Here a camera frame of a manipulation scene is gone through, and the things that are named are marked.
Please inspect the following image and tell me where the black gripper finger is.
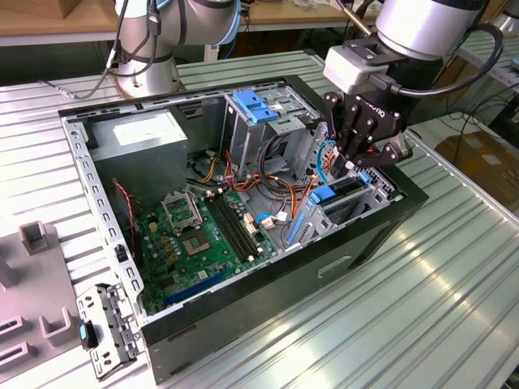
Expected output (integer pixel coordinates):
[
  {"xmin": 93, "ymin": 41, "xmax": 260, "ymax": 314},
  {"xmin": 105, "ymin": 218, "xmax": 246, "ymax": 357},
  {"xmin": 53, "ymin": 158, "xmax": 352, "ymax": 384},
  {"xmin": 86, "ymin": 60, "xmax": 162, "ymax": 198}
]
[
  {"xmin": 351, "ymin": 117, "xmax": 414, "ymax": 168},
  {"xmin": 324, "ymin": 91, "xmax": 362, "ymax": 178}
]

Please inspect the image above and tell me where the grey metal disk bay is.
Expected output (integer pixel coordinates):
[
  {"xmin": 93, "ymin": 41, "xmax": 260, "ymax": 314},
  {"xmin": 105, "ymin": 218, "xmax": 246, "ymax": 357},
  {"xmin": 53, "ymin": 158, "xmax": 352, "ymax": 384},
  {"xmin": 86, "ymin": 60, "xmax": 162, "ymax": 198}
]
[{"xmin": 279, "ymin": 121, "xmax": 407, "ymax": 253}]

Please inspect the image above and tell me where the blue optical drive carrier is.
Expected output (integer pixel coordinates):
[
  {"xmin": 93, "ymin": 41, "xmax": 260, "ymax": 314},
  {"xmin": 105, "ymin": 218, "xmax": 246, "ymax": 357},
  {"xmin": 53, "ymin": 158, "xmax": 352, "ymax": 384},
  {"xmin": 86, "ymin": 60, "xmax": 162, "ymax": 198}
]
[{"xmin": 234, "ymin": 90, "xmax": 281, "ymax": 126}]

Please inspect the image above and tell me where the grey optical drive cage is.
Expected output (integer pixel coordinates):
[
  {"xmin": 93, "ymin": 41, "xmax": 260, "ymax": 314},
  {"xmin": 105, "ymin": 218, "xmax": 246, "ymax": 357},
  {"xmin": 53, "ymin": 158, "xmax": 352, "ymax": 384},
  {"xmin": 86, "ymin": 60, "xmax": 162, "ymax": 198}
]
[{"xmin": 221, "ymin": 85, "xmax": 322, "ymax": 180}]

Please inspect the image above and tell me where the wooden desk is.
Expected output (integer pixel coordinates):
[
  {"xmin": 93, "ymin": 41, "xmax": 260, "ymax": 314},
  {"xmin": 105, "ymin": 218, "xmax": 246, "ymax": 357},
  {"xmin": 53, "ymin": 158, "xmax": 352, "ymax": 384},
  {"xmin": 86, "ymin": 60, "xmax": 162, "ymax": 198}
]
[{"xmin": 0, "ymin": 0, "xmax": 382, "ymax": 45}]

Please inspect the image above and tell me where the metal slat side table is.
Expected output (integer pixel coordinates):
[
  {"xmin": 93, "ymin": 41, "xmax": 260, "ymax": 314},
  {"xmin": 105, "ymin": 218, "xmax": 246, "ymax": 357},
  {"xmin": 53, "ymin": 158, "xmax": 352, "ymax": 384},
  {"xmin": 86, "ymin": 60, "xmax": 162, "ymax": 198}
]
[{"xmin": 457, "ymin": 27, "xmax": 519, "ymax": 118}]

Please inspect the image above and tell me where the black RAM slot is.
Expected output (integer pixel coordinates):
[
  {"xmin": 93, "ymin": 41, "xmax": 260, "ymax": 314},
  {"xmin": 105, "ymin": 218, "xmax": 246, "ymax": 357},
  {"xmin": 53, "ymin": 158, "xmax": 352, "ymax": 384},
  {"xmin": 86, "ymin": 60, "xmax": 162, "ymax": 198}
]
[
  {"xmin": 204, "ymin": 194, "xmax": 249, "ymax": 263},
  {"xmin": 214, "ymin": 190, "xmax": 261, "ymax": 259}
]

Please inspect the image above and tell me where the metal socket cover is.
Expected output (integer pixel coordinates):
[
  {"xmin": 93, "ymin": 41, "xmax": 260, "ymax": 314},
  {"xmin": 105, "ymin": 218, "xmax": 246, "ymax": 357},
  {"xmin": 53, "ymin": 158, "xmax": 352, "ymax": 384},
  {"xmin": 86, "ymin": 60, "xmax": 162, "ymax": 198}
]
[{"xmin": 161, "ymin": 190, "xmax": 203, "ymax": 234}]

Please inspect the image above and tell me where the green motherboard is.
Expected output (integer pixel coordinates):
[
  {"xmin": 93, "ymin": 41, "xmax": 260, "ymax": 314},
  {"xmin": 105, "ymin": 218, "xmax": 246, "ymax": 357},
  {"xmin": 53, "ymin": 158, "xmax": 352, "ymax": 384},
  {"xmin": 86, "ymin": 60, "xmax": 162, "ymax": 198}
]
[{"xmin": 133, "ymin": 186, "xmax": 281, "ymax": 318}]

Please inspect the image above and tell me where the black open PC case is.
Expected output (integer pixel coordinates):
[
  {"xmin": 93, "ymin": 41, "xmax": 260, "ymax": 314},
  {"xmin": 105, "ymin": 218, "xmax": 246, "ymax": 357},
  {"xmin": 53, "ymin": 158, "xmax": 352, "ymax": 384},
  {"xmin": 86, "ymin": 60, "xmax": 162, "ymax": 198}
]
[{"xmin": 58, "ymin": 75, "xmax": 430, "ymax": 385}]

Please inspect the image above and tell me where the grey power supply unit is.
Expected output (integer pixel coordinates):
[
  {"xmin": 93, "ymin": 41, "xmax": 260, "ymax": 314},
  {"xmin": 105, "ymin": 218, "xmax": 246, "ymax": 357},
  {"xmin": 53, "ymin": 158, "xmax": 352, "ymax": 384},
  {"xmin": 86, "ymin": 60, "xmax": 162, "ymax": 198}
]
[{"xmin": 89, "ymin": 109, "xmax": 189, "ymax": 212}]

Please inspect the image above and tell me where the blue expansion slot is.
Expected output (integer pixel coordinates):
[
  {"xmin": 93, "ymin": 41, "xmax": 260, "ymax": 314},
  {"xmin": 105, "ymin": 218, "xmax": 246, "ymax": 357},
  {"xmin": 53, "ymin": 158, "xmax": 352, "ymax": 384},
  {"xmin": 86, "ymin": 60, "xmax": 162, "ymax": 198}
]
[{"xmin": 164, "ymin": 269, "xmax": 228, "ymax": 308}]

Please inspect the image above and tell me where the black case fan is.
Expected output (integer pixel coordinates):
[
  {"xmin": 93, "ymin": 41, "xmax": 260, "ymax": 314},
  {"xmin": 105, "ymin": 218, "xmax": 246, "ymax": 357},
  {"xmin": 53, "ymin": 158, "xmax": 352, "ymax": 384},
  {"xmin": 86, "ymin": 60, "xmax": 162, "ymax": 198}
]
[{"xmin": 109, "ymin": 177, "xmax": 144, "ymax": 269}]

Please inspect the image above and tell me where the small brown cardboard box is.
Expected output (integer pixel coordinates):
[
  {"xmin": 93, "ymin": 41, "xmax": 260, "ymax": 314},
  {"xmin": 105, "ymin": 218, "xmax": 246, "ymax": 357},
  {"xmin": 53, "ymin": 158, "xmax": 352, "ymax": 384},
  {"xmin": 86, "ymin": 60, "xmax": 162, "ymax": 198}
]
[{"xmin": 56, "ymin": 0, "xmax": 119, "ymax": 20}]

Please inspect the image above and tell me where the black latch with blue tab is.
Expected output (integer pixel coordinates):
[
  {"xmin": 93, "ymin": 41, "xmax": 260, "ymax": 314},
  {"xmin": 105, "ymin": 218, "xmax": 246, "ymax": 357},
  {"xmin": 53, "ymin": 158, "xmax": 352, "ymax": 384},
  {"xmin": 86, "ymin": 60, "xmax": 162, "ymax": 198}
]
[{"xmin": 79, "ymin": 321, "xmax": 101, "ymax": 350}]

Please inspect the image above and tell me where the grey parts rack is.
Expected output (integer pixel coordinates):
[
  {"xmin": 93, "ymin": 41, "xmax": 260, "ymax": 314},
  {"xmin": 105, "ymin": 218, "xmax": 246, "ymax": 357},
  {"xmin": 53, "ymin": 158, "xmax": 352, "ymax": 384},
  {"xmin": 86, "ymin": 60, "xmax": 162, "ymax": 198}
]
[{"xmin": 0, "ymin": 220, "xmax": 82, "ymax": 365}]

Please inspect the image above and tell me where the blue data wire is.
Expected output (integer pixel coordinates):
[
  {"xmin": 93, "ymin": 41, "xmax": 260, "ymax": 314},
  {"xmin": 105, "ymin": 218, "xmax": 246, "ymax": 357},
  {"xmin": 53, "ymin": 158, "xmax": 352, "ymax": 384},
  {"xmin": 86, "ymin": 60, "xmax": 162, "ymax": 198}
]
[{"xmin": 314, "ymin": 139, "xmax": 338, "ymax": 186}]

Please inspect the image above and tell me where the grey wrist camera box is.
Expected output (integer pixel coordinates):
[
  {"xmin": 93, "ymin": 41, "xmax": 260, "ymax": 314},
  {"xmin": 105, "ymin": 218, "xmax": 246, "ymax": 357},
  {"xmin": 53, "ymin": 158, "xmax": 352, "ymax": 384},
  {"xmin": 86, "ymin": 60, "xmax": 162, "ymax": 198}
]
[{"xmin": 323, "ymin": 42, "xmax": 391, "ymax": 95}]

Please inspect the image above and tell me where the black sleeved cable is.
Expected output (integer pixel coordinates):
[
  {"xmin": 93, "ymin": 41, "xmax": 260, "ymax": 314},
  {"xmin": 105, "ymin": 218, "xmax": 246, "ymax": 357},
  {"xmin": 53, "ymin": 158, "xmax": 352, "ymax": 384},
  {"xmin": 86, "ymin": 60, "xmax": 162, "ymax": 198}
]
[{"xmin": 260, "ymin": 135, "xmax": 294, "ymax": 182}]

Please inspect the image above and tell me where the red orange wire harness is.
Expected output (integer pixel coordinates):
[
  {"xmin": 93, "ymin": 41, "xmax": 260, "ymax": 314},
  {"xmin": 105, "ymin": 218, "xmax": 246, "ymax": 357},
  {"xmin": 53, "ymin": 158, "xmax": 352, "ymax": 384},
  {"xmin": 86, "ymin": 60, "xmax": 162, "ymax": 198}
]
[{"xmin": 225, "ymin": 149, "xmax": 317, "ymax": 216}]

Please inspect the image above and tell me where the thick black camera cable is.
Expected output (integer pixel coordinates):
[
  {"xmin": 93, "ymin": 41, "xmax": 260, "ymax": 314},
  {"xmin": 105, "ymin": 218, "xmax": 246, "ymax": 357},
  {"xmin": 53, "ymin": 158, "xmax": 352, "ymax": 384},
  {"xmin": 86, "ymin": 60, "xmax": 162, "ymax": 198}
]
[{"xmin": 367, "ymin": 23, "xmax": 506, "ymax": 98}]

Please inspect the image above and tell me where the yellow black wire bundle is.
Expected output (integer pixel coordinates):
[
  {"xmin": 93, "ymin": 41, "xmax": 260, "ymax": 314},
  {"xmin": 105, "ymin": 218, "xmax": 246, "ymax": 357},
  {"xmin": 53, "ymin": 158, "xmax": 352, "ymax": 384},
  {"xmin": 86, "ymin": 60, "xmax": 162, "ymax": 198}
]
[{"xmin": 190, "ymin": 149, "xmax": 223, "ymax": 186}]

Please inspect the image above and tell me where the black cable with metal plug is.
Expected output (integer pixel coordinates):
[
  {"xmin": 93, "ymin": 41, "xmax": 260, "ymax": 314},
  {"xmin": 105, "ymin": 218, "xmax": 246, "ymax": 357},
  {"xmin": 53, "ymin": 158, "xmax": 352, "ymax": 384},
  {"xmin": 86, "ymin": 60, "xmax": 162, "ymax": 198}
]
[{"xmin": 38, "ymin": 0, "xmax": 131, "ymax": 101}]

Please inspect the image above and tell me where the grey expansion card bracket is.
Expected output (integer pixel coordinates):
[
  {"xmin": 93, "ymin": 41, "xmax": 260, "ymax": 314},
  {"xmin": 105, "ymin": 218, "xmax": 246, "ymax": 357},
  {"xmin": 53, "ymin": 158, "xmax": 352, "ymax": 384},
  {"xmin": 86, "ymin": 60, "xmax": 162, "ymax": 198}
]
[{"xmin": 75, "ymin": 283, "xmax": 144, "ymax": 381}]

